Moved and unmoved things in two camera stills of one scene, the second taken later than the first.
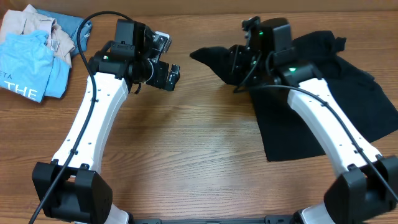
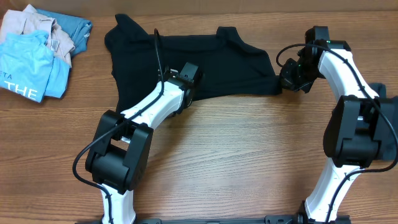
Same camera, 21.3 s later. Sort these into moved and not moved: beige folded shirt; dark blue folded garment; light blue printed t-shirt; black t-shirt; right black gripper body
Moved: right black gripper body; black t-shirt
Not moved: dark blue folded garment; light blue printed t-shirt; beige folded shirt
